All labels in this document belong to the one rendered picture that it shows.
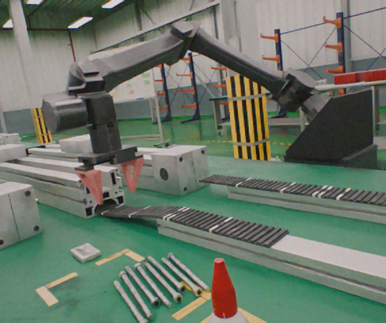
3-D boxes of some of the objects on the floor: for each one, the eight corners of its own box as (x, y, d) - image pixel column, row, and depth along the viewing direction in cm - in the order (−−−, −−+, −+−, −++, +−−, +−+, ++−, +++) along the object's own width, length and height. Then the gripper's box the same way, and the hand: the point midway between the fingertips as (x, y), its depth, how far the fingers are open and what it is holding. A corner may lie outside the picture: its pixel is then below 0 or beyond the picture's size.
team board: (98, 153, 698) (79, 54, 658) (114, 148, 740) (98, 55, 700) (158, 151, 622) (141, 40, 582) (172, 145, 664) (157, 41, 624)
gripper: (81, 127, 59) (99, 210, 63) (138, 116, 68) (151, 190, 71) (64, 128, 64) (81, 205, 67) (118, 118, 73) (131, 187, 76)
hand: (116, 194), depth 69 cm, fingers open, 8 cm apart
